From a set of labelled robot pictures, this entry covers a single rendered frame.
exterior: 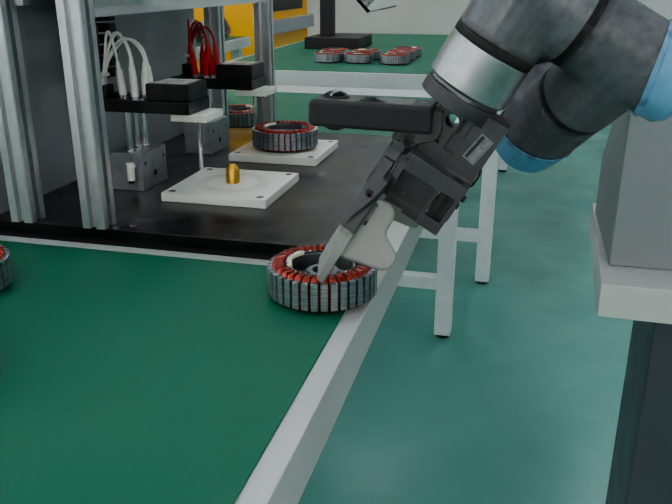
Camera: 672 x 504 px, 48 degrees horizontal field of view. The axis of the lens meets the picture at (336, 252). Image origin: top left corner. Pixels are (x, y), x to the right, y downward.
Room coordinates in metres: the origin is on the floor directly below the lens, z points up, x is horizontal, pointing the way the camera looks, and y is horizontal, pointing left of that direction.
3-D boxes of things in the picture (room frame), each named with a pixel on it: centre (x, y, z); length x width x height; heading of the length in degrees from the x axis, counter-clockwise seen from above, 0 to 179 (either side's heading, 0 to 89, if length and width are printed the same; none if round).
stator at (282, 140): (1.26, 0.09, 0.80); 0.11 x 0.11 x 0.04
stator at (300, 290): (0.71, 0.01, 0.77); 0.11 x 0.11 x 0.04
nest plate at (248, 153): (1.26, 0.09, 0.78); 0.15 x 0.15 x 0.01; 76
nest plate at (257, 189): (1.03, 0.15, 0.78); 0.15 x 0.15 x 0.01; 76
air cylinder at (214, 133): (1.30, 0.23, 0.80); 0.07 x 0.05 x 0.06; 166
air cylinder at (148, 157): (1.06, 0.29, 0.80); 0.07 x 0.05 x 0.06; 166
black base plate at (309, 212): (1.15, 0.13, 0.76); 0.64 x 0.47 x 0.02; 166
